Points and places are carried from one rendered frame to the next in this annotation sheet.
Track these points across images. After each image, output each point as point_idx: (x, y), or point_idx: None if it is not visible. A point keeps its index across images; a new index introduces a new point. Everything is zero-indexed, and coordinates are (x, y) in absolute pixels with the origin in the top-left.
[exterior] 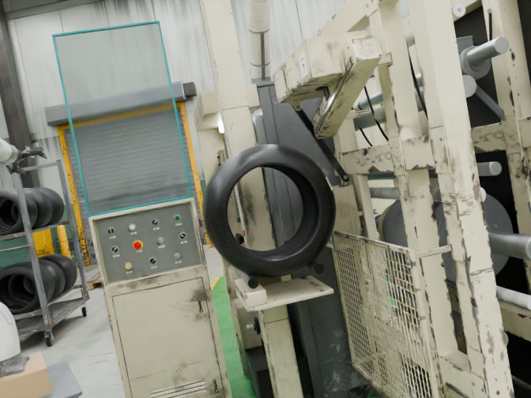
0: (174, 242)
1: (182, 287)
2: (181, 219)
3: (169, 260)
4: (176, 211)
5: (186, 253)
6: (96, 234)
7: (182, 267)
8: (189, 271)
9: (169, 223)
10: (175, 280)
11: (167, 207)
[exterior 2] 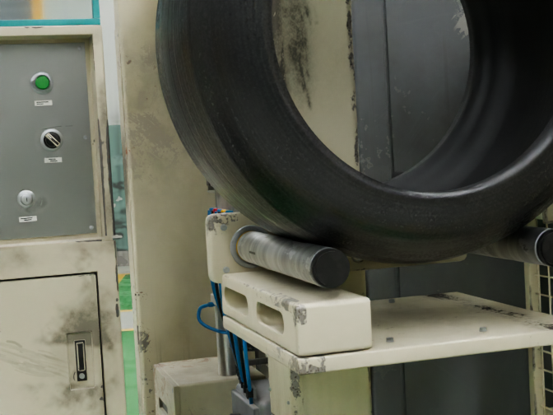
0: (23, 155)
1: (31, 297)
2: (53, 90)
3: (1, 212)
4: (42, 61)
5: (58, 194)
6: None
7: (37, 236)
8: (59, 249)
9: (15, 94)
10: (14, 272)
11: (16, 44)
